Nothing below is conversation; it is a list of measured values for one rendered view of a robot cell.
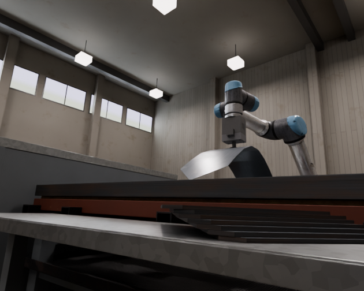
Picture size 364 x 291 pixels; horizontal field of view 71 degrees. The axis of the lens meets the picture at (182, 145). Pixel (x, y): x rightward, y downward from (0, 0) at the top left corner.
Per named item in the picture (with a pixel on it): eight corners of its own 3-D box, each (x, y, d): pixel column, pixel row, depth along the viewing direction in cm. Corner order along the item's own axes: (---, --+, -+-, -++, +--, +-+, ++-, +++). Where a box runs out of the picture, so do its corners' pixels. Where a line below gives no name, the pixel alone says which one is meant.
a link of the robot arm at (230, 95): (247, 84, 114) (234, 77, 109) (247, 107, 112) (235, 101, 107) (232, 89, 120) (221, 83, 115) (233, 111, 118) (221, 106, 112)
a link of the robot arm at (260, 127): (265, 127, 162) (212, 99, 132) (282, 123, 154) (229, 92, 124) (265, 145, 159) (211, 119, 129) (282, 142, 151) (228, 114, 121)
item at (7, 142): (-5, 145, 107) (-4, 135, 108) (-51, 156, 141) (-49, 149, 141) (177, 179, 210) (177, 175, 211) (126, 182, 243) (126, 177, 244)
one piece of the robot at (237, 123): (217, 108, 109) (217, 145, 105) (237, 104, 104) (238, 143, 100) (226, 115, 117) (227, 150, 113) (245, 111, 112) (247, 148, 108)
